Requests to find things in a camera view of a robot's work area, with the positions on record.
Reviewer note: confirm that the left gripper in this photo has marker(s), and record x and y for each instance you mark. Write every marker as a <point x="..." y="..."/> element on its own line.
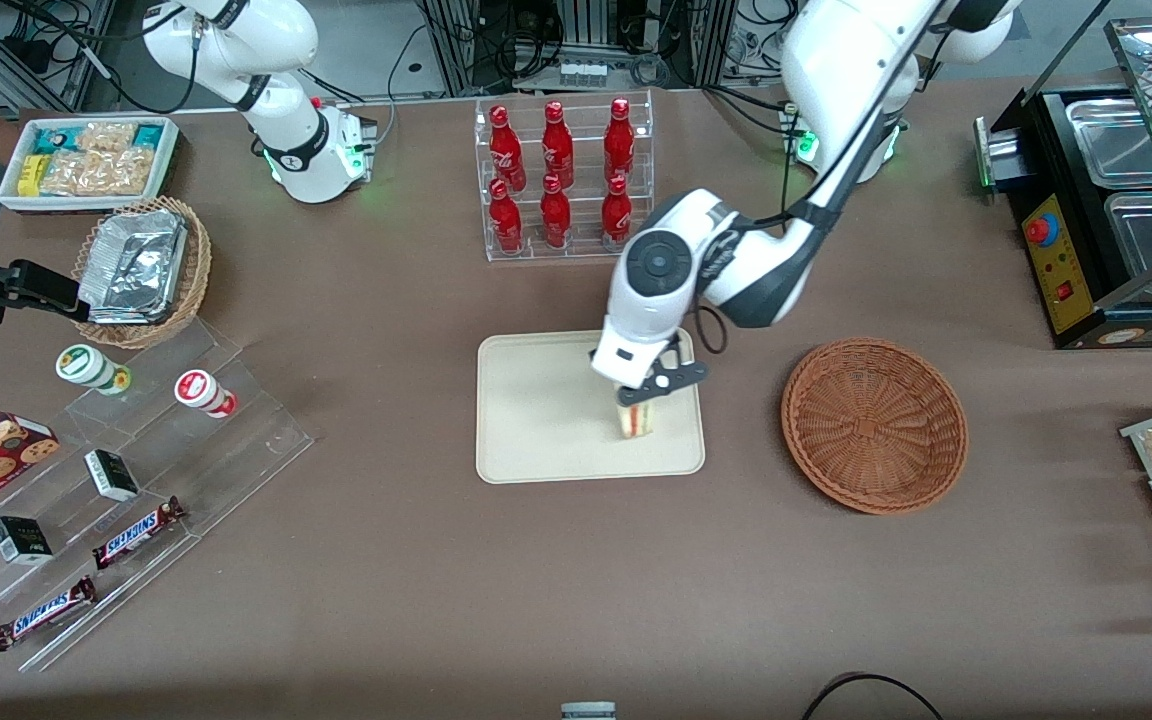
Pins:
<point x="592" y="354"/>

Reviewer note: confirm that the triangle sandwich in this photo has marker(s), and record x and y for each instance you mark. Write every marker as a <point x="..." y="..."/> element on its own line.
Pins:
<point x="636" y="420"/>

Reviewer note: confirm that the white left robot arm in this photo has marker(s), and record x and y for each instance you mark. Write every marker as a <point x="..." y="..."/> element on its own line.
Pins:
<point x="836" y="70"/>

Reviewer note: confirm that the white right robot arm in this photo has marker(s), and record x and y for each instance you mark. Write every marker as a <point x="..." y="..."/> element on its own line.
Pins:
<point x="276" y="90"/>

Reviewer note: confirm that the beige plastic tray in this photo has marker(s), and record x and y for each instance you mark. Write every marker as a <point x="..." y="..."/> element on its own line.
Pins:
<point x="546" y="410"/>

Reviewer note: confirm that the light wicker basket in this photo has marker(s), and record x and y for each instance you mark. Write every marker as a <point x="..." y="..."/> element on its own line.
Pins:
<point x="196" y="270"/>

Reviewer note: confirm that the brown round wicker basket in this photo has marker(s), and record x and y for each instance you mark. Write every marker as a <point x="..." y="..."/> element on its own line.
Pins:
<point x="876" y="430"/>

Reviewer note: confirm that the green lid cup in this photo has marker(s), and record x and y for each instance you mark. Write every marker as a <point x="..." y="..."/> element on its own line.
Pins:
<point x="86" y="366"/>

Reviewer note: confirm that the silver foil container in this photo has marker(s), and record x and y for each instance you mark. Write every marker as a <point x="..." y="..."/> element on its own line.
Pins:
<point x="136" y="265"/>

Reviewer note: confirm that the yellow snack packet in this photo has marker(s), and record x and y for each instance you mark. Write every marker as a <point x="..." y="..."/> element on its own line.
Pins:
<point x="30" y="175"/>

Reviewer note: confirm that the large clear cracker bag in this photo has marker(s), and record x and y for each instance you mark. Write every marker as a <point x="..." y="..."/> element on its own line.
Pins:
<point x="101" y="172"/>

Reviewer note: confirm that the teal snack packet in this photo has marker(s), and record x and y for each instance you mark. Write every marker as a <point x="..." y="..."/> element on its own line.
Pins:
<point x="51" y="140"/>
<point x="149" y="135"/>

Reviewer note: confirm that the clear acrylic bottle rack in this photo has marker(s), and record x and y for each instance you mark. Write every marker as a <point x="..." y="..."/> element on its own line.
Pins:
<point x="566" y="255"/>

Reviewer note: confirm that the small clear cracker bag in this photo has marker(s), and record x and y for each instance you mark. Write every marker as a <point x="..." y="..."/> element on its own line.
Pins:
<point x="106" y="136"/>

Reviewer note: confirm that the white snack bin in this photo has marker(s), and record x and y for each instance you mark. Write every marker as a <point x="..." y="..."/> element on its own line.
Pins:
<point x="168" y="165"/>

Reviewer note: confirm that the red cola bottle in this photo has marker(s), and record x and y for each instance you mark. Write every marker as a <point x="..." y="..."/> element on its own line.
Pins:
<point x="555" y="215"/>
<point x="619" y="140"/>
<point x="616" y="215"/>
<point x="505" y="220"/>
<point x="557" y="145"/>
<point x="506" y="150"/>

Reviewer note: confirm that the red lid cup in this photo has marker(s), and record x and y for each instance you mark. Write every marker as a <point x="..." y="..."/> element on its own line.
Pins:
<point x="201" y="390"/>

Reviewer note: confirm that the small black box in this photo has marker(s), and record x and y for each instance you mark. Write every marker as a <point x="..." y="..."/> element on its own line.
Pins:
<point x="21" y="540"/>
<point x="112" y="475"/>

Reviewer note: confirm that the clear acrylic step display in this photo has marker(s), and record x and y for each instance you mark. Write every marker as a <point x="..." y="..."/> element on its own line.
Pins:
<point x="236" y="440"/>

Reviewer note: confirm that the snickers chocolate bar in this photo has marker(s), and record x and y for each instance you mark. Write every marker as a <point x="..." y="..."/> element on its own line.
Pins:
<point x="136" y="532"/>
<point x="41" y="612"/>

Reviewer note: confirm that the grey device edge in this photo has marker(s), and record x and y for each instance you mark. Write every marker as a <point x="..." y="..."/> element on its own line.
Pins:
<point x="588" y="711"/>

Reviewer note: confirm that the white power strip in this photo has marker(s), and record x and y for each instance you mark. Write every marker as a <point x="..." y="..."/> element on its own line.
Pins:
<point x="583" y="73"/>

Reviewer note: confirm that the black food warmer cabinet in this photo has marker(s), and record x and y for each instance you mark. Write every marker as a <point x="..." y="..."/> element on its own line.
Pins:
<point x="1061" y="260"/>

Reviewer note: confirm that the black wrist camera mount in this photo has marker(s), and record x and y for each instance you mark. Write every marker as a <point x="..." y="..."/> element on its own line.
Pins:
<point x="681" y="375"/>

